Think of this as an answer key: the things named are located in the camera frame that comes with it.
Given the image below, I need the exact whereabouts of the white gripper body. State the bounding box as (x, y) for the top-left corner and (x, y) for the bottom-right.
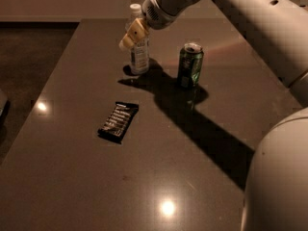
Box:
(141, 0), (200, 30)

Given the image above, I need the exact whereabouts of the clear blue-label plastic bottle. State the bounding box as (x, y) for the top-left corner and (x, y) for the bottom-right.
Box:
(125, 4), (149, 75)

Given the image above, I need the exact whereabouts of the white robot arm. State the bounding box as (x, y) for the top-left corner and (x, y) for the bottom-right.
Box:
(119, 0), (308, 231)

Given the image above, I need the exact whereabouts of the green soda can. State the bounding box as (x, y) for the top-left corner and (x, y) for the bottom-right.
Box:
(177, 42), (204, 89)

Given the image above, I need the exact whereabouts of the black snack bar wrapper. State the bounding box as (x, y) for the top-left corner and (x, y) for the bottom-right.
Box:
(97, 101), (139, 143)

